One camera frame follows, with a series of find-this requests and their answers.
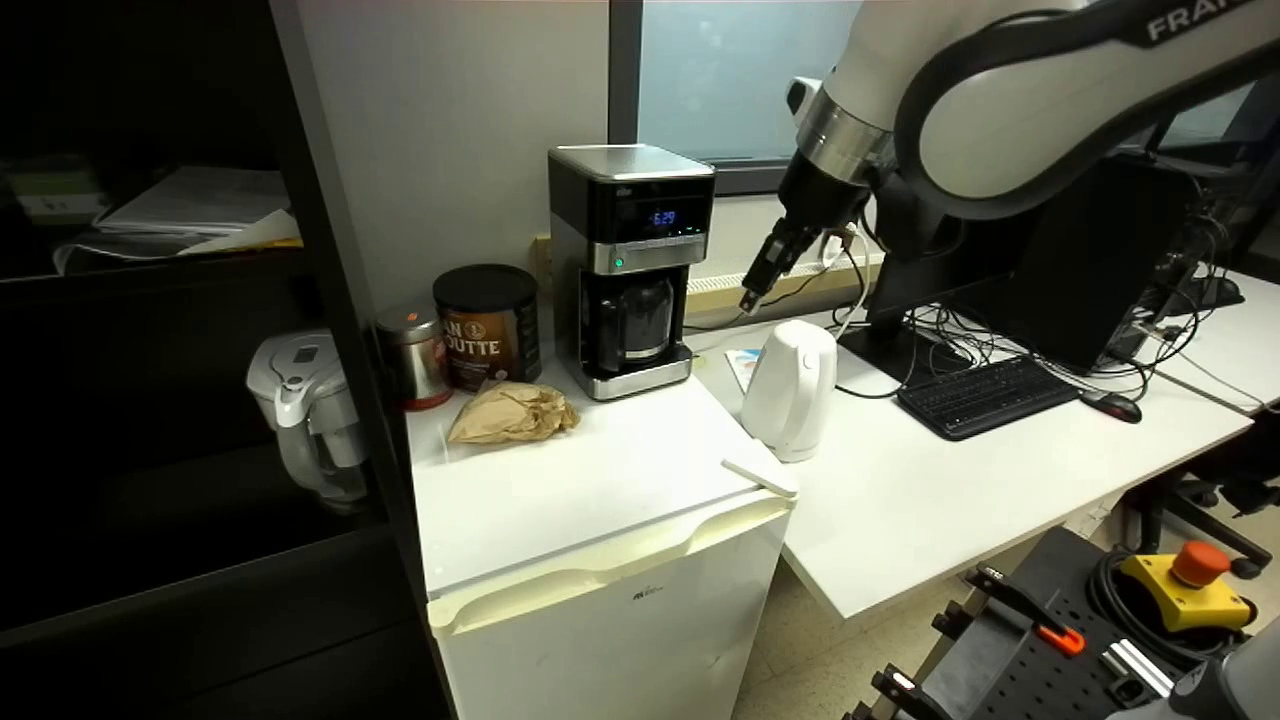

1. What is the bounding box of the small metal canister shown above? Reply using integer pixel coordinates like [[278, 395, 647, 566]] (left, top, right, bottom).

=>
[[376, 304, 453, 412]]

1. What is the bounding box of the window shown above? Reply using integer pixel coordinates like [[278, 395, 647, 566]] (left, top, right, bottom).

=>
[[609, 0, 869, 196]]

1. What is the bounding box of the coil of black cable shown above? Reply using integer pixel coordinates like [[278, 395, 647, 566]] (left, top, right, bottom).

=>
[[1087, 547, 1263, 667]]

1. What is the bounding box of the black shelf unit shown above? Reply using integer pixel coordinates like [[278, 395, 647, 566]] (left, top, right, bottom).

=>
[[0, 0, 453, 720]]

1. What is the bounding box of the white desk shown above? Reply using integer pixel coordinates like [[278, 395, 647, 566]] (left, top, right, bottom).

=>
[[688, 308, 1257, 622], [1128, 266, 1280, 418]]

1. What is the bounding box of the crumpled brown paper bag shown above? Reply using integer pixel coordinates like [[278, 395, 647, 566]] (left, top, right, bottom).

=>
[[447, 381, 582, 446]]

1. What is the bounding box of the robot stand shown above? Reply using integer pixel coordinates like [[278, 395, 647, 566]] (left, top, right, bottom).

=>
[[843, 526, 1280, 720]]

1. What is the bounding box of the black and silver coffee maker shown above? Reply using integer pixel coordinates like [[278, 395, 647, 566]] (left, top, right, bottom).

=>
[[548, 144, 717, 402]]

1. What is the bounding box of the white electric kettle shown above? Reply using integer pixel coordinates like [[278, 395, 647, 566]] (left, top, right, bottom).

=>
[[741, 320, 839, 464]]

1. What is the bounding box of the white mini fridge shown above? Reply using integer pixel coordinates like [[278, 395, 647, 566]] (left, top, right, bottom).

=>
[[405, 352, 801, 720]]

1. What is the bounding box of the yellow emergency stop button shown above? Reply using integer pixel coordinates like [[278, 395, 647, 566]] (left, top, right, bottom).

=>
[[1117, 541, 1258, 634]]

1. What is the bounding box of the black clamp orange handle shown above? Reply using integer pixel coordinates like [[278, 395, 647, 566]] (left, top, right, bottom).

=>
[[964, 564, 1087, 657]]

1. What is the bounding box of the white fridge door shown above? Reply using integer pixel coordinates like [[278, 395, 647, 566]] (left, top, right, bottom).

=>
[[427, 490, 797, 720]]

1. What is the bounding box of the white cable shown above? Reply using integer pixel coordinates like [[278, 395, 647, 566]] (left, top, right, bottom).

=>
[[822, 228, 873, 339]]

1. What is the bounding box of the office chair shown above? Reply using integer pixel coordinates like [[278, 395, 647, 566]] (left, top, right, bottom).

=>
[[1118, 410, 1280, 583]]

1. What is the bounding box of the aluminium profile piece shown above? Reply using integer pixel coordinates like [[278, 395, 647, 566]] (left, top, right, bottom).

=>
[[1099, 640, 1175, 700]]

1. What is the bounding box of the black keyboard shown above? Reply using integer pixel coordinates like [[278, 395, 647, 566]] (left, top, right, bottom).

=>
[[896, 355, 1084, 442]]

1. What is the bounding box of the white water filter jug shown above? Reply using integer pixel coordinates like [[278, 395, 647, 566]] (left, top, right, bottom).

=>
[[246, 330, 372, 507]]

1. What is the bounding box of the black computer mouse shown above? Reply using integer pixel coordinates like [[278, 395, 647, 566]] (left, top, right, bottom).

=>
[[1079, 390, 1144, 425]]

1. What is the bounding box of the glass coffee carafe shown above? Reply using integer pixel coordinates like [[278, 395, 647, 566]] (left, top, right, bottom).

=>
[[590, 277, 681, 373]]

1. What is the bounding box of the white plastic strip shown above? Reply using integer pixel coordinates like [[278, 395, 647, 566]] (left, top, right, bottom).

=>
[[721, 458, 800, 500]]

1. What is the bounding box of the printed leaflet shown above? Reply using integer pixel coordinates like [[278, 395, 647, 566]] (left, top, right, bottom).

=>
[[724, 348, 767, 395]]

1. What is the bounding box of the stack of papers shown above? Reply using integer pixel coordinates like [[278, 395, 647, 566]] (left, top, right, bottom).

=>
[[53, 165, 304, 275]]

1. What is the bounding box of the brown coffee can black lid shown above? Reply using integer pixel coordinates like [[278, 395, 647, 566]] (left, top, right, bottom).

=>
[[433, 264, 542, 393]]

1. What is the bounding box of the black monitor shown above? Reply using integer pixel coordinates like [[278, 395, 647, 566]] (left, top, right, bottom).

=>
[[838, 150, 1203, 379]]

